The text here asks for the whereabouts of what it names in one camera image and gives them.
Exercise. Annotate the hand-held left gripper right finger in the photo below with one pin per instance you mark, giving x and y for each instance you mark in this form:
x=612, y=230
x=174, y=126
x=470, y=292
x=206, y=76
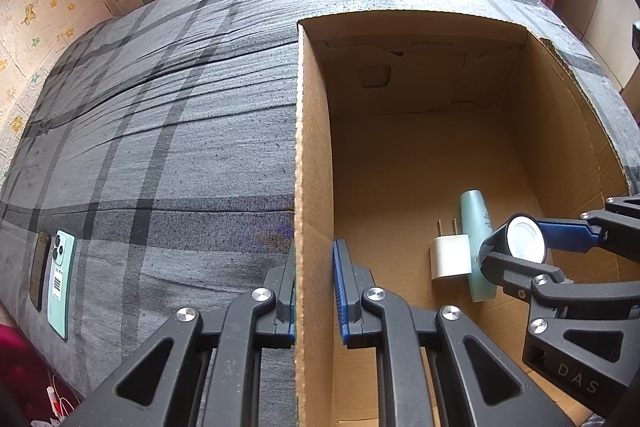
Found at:
x=341, y=292

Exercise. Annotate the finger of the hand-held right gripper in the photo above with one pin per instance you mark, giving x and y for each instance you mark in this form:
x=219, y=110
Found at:
x=500, y=264
x=570, y=234

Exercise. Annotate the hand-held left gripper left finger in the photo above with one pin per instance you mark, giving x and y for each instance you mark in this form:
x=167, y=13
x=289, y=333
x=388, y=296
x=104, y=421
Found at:
x=280, y=302

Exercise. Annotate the black cylindrical object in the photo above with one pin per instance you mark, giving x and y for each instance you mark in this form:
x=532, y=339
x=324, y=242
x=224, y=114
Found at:
x=525, y=239

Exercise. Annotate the small white plug charger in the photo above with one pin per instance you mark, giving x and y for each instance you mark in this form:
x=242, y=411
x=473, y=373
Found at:
x=450, y=257

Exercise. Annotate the teal cosmetic tube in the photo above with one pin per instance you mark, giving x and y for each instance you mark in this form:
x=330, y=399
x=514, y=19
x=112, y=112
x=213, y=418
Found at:
x=475, y=217

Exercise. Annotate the cardboard box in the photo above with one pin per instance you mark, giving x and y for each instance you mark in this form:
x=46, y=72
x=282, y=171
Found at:
x=400, y=157

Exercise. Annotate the mint green smartphone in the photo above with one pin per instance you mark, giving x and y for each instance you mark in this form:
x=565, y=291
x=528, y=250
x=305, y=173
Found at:
x=60, y=287

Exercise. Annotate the cream wardrobe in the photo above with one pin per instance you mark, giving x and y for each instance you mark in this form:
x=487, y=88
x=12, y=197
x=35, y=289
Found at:
x=600, y=7

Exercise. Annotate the black smartphone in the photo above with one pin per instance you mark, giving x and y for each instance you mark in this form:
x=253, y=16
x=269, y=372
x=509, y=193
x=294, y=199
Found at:
x=40, y=269

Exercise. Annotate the red cloth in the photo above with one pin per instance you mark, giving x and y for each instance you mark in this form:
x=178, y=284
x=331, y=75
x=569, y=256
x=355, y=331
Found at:
x=20, y=357

